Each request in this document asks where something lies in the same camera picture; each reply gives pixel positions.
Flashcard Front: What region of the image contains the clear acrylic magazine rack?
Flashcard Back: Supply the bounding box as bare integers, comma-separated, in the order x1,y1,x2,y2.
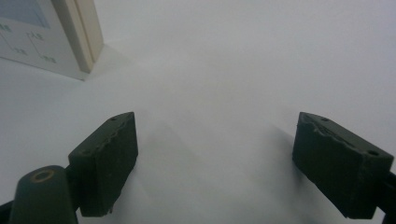
50,0,106,74

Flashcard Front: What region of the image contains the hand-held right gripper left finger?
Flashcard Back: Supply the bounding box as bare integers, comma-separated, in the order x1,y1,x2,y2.
67,111,139,217

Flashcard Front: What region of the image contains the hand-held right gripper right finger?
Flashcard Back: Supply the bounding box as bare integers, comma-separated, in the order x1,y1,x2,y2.
291,111,395,220

